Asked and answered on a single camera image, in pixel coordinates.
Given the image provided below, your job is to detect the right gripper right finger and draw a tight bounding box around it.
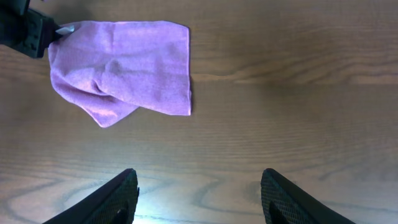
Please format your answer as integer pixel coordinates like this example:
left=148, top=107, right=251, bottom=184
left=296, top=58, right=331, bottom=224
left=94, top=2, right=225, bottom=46
left=261, top=168, right=354, bottom=224

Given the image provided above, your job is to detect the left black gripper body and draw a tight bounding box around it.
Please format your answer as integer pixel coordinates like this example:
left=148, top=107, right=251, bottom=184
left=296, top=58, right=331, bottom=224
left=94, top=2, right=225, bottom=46
left=1, top=0, right=62, bottom=58

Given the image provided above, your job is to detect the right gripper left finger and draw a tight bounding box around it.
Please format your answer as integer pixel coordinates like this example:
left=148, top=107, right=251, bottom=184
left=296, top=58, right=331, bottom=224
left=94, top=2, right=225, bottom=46
left=44, top=168, right=139, bottom=224

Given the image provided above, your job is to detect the purple microfiber cloth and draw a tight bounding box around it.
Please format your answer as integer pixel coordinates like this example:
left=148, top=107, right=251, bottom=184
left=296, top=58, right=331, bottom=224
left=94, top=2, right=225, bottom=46
left=48, top=21, right=192, bottom=128

